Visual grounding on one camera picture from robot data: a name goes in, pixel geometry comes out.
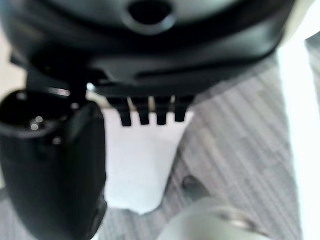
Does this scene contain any silver robot leg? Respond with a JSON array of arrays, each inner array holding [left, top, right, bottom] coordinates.
[[157, 196, 275, 240]]

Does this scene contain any grey striped rug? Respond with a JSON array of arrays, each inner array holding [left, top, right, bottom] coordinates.
[[0, 58, 312, 240]]

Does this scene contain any dark robot foot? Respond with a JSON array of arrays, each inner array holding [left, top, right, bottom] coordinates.
[[181, 174, 211, 199]]

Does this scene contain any white sofa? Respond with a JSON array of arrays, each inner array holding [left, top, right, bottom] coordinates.
[[276, 0, 320, 240]]

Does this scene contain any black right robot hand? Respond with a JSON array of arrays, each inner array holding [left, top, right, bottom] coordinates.
[[0, 0, 299, 240]]

